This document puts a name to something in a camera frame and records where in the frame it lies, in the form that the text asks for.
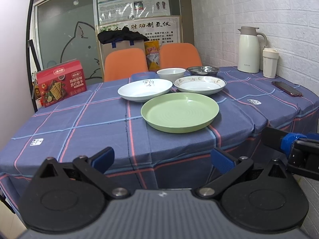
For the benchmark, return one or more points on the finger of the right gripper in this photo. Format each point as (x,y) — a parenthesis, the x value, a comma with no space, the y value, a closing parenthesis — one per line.
(280,140)

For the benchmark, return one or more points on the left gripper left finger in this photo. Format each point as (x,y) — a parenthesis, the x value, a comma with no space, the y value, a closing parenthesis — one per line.
(93,169)

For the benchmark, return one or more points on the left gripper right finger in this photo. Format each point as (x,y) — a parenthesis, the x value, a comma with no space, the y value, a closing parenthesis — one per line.
(231,169)

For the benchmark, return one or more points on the white floral plate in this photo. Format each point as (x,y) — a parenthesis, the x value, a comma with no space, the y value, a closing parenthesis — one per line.
(144,90)

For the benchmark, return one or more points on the white brown-rimmed plate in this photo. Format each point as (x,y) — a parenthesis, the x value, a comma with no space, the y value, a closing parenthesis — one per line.
(205,85)

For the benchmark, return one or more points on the stainless steel bowl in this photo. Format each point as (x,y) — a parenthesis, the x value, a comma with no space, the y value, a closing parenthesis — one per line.
(203,70)

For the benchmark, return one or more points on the white bowl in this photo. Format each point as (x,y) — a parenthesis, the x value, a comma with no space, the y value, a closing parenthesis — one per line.
(171,74)

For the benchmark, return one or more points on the blue plaid tablecloth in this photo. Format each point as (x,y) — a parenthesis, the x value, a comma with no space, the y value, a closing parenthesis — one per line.
(147,158)

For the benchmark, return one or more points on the red smartphone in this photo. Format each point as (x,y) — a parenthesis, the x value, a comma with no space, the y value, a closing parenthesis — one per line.
(287,89)

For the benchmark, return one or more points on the green plastic plate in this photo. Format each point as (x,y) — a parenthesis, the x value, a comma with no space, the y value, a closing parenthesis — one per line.
(180,112)

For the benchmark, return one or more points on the white travel cup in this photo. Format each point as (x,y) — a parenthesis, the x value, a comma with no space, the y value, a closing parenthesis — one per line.
(270,59)

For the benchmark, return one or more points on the red cracker box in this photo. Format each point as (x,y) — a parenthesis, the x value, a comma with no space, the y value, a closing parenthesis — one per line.
(60,82)

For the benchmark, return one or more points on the white thermos jug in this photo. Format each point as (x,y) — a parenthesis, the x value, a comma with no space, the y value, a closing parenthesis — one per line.
(249,49)

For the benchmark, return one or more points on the left orange chair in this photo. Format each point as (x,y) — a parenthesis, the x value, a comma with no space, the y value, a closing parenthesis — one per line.
(122,64)

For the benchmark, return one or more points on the orange chair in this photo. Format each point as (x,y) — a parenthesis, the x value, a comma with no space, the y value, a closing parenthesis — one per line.
(122,64)
(179,55)

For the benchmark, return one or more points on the right orange chair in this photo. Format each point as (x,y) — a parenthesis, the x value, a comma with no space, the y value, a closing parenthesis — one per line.
(179,55)

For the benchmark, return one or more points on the black cloth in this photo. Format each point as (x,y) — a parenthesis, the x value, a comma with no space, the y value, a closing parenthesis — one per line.
(110,36)

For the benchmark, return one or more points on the yellow snack bag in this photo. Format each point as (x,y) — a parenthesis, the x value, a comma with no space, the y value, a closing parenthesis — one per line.
(152,55)

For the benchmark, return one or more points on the white Chinese text poster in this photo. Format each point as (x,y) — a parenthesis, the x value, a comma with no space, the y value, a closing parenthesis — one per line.
(165,29)

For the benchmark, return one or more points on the cardboard box with blue handles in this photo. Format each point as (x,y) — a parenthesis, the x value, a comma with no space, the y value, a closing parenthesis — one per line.
(125,44)

